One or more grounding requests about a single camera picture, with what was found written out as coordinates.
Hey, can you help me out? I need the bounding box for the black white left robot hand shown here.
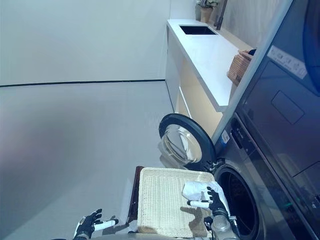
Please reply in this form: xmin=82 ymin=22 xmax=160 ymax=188
xmin=73 ymin=208 xmax=120 ymax=237

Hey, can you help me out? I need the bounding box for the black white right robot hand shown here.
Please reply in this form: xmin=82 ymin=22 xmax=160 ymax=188
xmin=187 ymin=186 xmax=230 ymax=216

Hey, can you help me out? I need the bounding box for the white cloth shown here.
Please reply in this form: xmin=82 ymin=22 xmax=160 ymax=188
xmin=181 ymin=180 xmax=227 ymax=216

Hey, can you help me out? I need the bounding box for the grey front-load washing machine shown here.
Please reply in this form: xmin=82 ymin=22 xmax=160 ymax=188
xmin=212 ymin=112 xmax=320 ymax=240

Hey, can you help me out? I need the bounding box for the dark brown wooden stool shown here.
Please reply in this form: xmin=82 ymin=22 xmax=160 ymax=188
xmin=125 ymin=165 xmax=146 ymax=233

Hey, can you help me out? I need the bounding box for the cream wicker basket tray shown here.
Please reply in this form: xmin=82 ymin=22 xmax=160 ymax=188
xmin=136 ymin=167 xmax=226 ymax=238

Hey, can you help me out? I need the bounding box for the grey robot torso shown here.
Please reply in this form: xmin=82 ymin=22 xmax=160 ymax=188
xmin=89 ymin=231 xmax=213 ymax=240

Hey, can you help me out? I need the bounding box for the small blue white sticker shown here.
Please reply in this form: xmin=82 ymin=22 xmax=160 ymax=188
xmin=220 ymin=129 xmax=231 ymax=146

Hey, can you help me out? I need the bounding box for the round glass washer door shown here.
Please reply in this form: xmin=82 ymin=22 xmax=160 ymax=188
xmin=157 ymin=112 xmax=217 ymax=171

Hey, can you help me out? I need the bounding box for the grey stacked dryer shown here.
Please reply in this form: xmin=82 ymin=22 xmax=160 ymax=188
xmin=235 ymin=0 xmax=320 ymax=209

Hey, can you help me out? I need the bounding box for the brown wicker box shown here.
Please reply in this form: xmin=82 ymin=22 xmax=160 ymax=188
xmin=226 ymin=48 xmax=257 ymax=87

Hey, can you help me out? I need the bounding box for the white counter cabinet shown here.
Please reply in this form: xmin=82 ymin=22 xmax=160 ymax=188
xmin=165 ymin=19 xmax=256 ymax=126

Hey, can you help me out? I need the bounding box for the white dryer label strip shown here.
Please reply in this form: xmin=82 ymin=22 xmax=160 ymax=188
xmin=270 ymin=46 xmax=309 ymax=79

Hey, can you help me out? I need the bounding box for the black rectangular sink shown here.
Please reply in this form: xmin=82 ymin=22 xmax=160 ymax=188
xmin=178 ymin=23 xmax=218 ymax=36

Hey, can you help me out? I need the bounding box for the dark metal faucet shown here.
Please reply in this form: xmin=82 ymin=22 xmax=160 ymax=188
xmin=213 ymin=0 xmax=229 ymax=31

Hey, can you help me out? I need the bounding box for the potted plant in basket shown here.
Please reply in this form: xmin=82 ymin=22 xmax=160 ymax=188
xmin=195 ymin=0 xmax=221 ymax=24

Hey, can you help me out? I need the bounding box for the light grey appliance cabinet frame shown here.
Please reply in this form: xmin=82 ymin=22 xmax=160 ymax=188
xmin=211 ymin=0 xmax=295 ymax=144

